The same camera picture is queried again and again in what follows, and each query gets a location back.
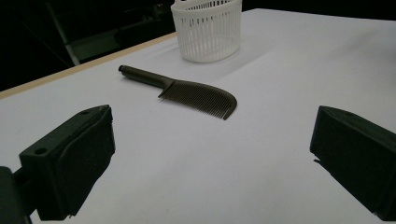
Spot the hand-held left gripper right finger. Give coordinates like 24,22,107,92
309,105,396,222

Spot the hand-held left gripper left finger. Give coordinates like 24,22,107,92
19,105,117,221

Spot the dark brown comb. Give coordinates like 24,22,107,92
118,64,238,121

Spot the white slotted plastic basket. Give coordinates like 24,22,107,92
170,0,243,63

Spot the metal stand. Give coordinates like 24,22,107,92
46,1,125,67

